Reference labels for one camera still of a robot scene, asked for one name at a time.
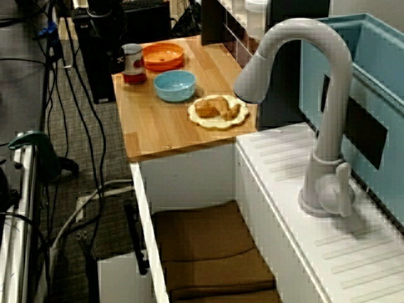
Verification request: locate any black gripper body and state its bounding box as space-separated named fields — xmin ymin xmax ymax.
xmin=104 ymin=31 xmax=127 ymax=59

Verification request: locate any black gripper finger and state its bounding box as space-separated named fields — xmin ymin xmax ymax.
xmin=110 ymin=52 xmax=124 ymax=75

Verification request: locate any tomato print tin can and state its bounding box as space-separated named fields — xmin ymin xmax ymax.
xmin=121 ymin=43 xmax=148 ymax=85

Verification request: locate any light blue bowl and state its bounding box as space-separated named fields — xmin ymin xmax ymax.
xmin=153 ymin=69 xmax=196 ymax=103

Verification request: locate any brown toy chicken piece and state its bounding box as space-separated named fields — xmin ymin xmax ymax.
xmin=194 ymin=96 xmax=241 ymax=120

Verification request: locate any orange bowl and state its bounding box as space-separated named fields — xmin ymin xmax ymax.
xmin=140 ymin=42 xmax=186 ymax=72

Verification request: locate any wooden countertop board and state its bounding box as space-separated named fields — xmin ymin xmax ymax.
xmin=112 ymin=33 xmax=258 ymax=162

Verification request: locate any green clamp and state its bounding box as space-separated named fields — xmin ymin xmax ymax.
xmin=8 ymin=131 xmax=80 ymax=177

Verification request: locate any cream flower-shaped plate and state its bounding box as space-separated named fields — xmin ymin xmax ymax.
xmin=187 ymin=93 xmax=251 ymax=131

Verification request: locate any plain white canister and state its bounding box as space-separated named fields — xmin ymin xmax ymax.
xmin=244 ymin=0 xmax=269 ymax=13

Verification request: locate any white toy sink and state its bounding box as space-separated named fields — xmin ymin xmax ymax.
xmin=129 ymin=121 xmax=404 ymax=303

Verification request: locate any brown folded cloth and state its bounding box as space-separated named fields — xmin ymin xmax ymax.
xmin=151 ymin=200 xmax=282 ymax=303

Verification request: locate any silver dishwasher panel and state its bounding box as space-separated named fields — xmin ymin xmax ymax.
xmin=97 ymin=251 xmax=153 ymax=303

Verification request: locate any grey toy faucet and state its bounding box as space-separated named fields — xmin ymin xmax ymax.
xmin=232 ymin=17 xmax=356 ymax=218

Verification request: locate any black rectangular label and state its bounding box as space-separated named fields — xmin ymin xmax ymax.
xmin=320 ymin=74 xmax=389 ymax=170

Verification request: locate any teal dish rack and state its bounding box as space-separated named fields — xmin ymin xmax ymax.
xmin=299 ymin=12 xmax=404 ymax=225

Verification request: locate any blue cable connector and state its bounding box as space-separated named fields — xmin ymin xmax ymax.
xmin=35 ymin=19 xmax=60 ymax=38

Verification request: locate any black cable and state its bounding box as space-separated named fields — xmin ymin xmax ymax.
xmin=47 ymin=37 xmax=71 ymax=158
xmin=62 ymin=0 xmax=108 ymax=247

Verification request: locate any white cable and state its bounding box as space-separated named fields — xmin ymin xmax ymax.
xmin=50 ymin=179 xmax=135 ymax=253

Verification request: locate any black upright post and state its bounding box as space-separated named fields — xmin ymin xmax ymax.
xmin=257 ymin=0 xmax=332 ymax=129

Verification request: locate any aluminium frame rail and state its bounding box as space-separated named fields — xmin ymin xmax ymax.
xmin=0 ymin=132 xmax=42 ymax=303

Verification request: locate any black bar handle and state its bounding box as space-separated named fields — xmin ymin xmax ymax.
xmin=123 ymin=201 xmax=150 ymax=275

